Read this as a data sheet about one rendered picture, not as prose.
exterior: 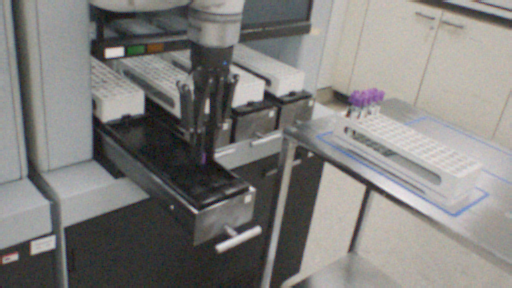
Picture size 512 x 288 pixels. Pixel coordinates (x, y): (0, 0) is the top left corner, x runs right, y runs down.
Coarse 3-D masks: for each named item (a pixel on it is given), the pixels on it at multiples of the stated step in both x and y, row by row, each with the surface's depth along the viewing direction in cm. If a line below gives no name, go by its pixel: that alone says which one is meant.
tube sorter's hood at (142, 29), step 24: (264, 0) 115; (288, 0) 120; (312, 0) 126; (96, 24) 89; (120, 24) 92; (144, 24) 95; (168, 24) 99; (264, 24) 118; (288, 24) 123; (96, 48) 91; (144, 48) 96; (168, 48) 100
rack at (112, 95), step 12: (96, 60) 119; (96, 72) 113; (108, 72) 113; (96, 84) 106; (108, 84) 108; (120, 84) 108; (132, 84) 109; (96, 96) 101; (108, 96) 102; (120, 96) 102; (132, 96) 104; (96, 108) 109; (108, 108) 101; (120, 108) 103; (132, 108) 105; (108, 120) 102
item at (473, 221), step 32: (288, 128) 110; (320, 128) 112; (416, 128) 120; (448, 128) 123; (288, 160) 112; (352, 160) 101; (480, 160) 109; (384, 192) 92; (416, 192) 92; (480, 192) 96; (448, 224) 84; (480, 224) 86; (352, 256) 158; (480, 256) 80
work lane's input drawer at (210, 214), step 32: (96, 128) 101; (128, 128) 103; (160, 128) 105; (128, 160) 93; (160, 160) 94; (192, 160) 95; (160, 192) 87; (192, 192) 86; (224, 192) 84; (192, 224) 82; (224, 224) 86
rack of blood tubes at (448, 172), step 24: (336, 120) 106; (360, 120) 104; (384, 120) 106; (360, 144) 102; (384, 144) 97; (408, 144) 98; (432, 144) 98; (384, 168) 99; (408, 168) 100; (432, 168) 90; (456, 168) 91; (480, 168) 92; (432, 192) 91; (456, 192) 89
